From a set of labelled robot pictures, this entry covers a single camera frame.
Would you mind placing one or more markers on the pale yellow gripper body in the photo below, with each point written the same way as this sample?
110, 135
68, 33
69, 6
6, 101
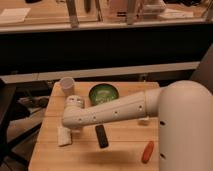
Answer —
76, 130

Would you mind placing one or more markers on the small white bottle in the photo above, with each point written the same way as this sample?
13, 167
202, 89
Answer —
144, 121

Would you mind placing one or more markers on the metal frame post left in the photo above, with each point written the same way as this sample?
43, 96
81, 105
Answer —
72, 13

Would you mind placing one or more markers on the metal frame post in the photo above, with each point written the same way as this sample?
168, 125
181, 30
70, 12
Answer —
72, 13
130, 13

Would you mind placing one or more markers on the white paper cup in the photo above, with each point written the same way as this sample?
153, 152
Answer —
67, 85

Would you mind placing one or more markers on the orange carrot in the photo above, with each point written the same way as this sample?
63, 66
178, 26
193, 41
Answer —
148, 150

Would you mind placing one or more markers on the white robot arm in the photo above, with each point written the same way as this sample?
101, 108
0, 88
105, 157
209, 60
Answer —
184, 110

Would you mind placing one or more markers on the black rectangular remote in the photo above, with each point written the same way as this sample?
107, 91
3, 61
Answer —
101, 136

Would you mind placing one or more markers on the white paper sheet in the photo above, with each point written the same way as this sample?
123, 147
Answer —
13, 15

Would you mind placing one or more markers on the metal frame post right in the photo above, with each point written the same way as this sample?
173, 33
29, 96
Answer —
130, 13

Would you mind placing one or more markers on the green bowl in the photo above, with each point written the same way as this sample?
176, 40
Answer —
102, 93

